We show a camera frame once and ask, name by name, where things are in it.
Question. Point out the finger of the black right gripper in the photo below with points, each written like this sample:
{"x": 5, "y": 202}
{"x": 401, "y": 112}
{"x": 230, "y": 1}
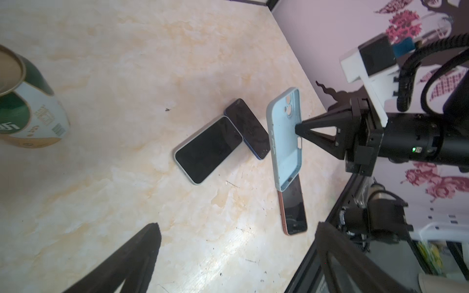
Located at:
{"x": 336, "y": 145}

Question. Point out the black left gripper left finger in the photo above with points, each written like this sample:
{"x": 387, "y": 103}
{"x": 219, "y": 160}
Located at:
{"x": 129, "y": 269}

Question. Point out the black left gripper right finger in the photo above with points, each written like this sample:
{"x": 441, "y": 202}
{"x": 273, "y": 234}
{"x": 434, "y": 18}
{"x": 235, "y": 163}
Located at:
{"x": 347, "y": 269}

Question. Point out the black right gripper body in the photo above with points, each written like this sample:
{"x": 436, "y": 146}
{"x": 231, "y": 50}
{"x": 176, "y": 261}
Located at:
{"x": 366, "y": 138}

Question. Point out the light blue case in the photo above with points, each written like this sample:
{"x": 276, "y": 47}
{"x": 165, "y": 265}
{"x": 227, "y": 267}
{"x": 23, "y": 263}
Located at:
{"x": 283, "y": 114}

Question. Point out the black phone pink case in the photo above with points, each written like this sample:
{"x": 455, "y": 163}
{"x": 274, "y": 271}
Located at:
{"x": 201, "y": 155}

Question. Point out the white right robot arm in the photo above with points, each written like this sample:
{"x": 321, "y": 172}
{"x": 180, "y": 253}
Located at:
{"x": 426, "y": 138}

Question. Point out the black phone on table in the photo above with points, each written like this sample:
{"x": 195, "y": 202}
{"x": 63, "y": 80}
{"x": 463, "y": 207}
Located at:
{"x": 292, "y": 209}

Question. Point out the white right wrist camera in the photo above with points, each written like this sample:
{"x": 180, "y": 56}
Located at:
{"x": 375, "y": 64}

